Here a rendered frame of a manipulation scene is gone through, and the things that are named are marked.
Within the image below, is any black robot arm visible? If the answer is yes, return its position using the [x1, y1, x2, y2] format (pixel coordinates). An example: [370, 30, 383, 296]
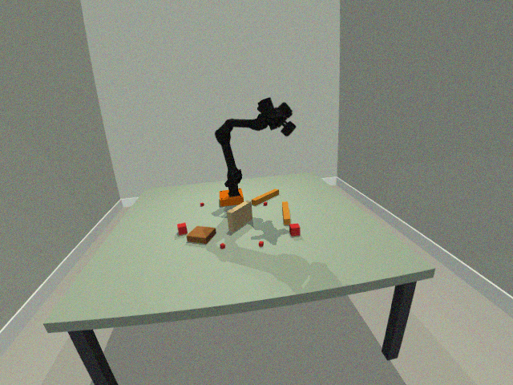
[215, 102, 292, 197]

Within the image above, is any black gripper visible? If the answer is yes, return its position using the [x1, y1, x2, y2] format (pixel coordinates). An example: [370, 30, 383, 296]
[257, 99, 296, 136]

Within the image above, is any red cube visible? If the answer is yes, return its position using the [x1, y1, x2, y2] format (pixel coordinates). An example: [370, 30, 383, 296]
[289, 224, 301, 237]
[177, 223, 188, 235]

